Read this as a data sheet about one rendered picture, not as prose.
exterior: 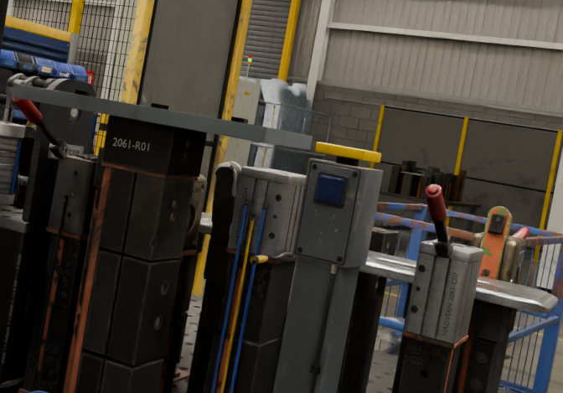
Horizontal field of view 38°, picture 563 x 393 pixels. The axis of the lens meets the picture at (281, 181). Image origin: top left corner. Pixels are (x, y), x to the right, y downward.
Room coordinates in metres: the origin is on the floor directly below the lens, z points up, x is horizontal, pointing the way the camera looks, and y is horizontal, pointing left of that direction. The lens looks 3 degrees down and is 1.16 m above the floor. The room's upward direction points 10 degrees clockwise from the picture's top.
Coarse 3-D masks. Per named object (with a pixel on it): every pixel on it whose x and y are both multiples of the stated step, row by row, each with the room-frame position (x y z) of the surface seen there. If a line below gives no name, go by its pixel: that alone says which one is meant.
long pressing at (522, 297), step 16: (208, 224) 1.30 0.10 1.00; (368, 256) 1.27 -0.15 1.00; (384, 256) 1.31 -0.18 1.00; (368, 272) 1.18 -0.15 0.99; (384, 272) 1.17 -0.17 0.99; (400, 272) 1.16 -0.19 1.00; (480, 288) 1.12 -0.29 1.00; (496, 288) 1.17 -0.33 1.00; (512, 288) 1.20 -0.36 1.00; (528, 288) 1.23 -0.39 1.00; (512, 304) 1.09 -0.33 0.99; (528, 304) 1.09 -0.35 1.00; (544, 304) 1.12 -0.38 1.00
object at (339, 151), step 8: (320, 144) 0.93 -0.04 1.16; (328, 144) 0.93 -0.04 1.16; (320, 152) 0.93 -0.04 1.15; (328, 152) 0.93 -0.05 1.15; (336, 152) 0.92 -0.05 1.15; (344, 152) 0.92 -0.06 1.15; (352, 152) 0.92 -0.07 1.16; (360, 152) 0.91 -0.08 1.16; (368, 152) 0.92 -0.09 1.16; (336, 160) 0.95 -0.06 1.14; (344, 160) 0.94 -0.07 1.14; (352, 160) 0.94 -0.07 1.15; (368, 160) 0.92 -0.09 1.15; (376, 160) 0.95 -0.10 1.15
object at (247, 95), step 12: (240, 84) 13.70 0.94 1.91; (252, 84) 14.00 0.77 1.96; (240, 96) 13.75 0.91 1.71; (252, 96) 14.05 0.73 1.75; (240, 108) 13.80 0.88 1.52; (252, 108) 14.11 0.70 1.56; (252, 120) 14.16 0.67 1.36; (228, 144) 13.64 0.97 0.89; (240, 144) 13.97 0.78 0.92; (228, 156) 13.70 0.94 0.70; (240, 156) 14.02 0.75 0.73
